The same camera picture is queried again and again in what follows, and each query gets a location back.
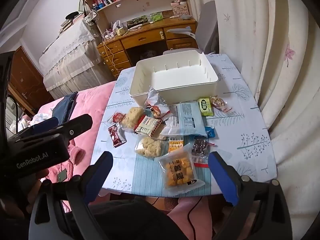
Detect trash bin with bag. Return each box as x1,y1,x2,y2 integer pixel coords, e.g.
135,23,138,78
140,50,157,60

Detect white lace dust cover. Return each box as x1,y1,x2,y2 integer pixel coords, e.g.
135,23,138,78
39,19,117,100

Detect clear nut mix packet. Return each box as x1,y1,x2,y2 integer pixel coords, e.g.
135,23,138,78
209,95,233,113

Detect floral fabric bag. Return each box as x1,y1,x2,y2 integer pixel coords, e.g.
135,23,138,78
84,10,99,25

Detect white charging cable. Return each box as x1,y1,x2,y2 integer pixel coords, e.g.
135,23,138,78
101,34,120,73

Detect stack of flat books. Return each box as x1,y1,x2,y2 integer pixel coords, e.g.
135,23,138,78
59,19,73,33

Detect dark red small sachet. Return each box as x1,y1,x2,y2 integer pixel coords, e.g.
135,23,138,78
107,124,127,148

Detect black cable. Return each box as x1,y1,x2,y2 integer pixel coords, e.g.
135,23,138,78
187,196,203,240

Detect blue denim garment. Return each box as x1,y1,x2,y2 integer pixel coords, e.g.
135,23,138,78
51,92,78,125

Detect dark snack packet red strip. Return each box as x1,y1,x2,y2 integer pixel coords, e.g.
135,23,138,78
191,137,215,168

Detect small red round snack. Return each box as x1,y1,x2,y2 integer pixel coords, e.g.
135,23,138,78
112,112,127,124

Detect red and white snack packet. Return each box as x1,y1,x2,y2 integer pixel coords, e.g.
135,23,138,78
146,104,165,119

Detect large light blue snack bag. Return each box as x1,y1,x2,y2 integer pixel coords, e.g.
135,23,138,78
160,101,208,138

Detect white floral curtain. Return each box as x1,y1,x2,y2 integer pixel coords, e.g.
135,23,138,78
185,0,320,230

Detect printed cardboard box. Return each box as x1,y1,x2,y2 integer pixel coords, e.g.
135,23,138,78
171,2,189,17

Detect person's left hand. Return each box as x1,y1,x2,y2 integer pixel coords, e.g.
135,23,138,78
24,169,50,205

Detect clear puffed rice cake packet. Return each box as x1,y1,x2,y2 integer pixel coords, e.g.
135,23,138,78
134,136,167,158
121,106,145,133

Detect yellow cube snack packet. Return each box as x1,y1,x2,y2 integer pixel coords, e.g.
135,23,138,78
154,148,206,196

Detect silver white snack packet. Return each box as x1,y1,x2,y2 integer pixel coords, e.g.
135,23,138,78
146,86,168,107

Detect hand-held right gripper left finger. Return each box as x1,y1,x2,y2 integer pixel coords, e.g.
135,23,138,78
29,151,114,240

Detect orange oat bar packet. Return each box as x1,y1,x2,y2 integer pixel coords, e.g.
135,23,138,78
168,136,185,153

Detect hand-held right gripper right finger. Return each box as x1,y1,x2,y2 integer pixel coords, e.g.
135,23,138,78
208,151,293,240

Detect brown wooden door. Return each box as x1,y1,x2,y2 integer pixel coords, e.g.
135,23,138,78
7,46,54,120

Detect green snack packet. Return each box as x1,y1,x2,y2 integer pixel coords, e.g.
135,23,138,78
198,97,215,117

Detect white floral blanket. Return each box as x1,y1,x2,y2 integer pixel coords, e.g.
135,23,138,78
10,112,54,133

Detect white plastic storage box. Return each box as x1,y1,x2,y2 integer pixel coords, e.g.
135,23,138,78
129,52,219,105

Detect grey office chair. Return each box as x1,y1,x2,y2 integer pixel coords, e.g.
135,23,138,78
162,0,220,55

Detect wooden desk with drawers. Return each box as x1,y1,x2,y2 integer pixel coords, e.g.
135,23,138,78
96,17,198,78

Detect wooden bookshelf hutch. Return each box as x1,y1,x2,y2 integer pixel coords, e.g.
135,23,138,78
75,0,192,34

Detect person's black pants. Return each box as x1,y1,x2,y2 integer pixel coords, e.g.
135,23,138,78
87,196,190,240

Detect white plastic bag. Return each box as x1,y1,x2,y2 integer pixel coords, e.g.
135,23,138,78
110,20,123,34

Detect dark printed box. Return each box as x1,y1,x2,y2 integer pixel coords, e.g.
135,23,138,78
126,15,148,29

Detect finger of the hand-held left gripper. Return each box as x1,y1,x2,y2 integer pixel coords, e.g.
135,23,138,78
16,117,60,137
37,114,93,142

